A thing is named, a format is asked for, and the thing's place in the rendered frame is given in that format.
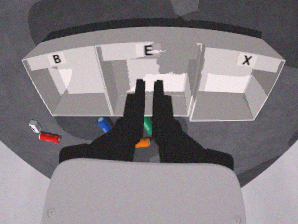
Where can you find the red aa battery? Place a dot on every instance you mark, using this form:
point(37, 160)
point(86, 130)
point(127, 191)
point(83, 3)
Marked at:
point(48, 137)

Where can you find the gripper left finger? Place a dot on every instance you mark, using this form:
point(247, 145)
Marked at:
point(120, 140)

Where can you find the white three-compartment bin rack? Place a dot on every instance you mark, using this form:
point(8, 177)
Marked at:
point(158, 53)

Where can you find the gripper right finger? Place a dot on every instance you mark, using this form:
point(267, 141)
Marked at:
point(178, 146)

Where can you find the orange battery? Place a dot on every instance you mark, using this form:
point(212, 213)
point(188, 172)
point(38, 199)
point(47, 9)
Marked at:
point(143, 143)

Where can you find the small white block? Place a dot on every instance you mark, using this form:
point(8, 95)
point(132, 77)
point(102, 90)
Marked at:
point(35, 126)

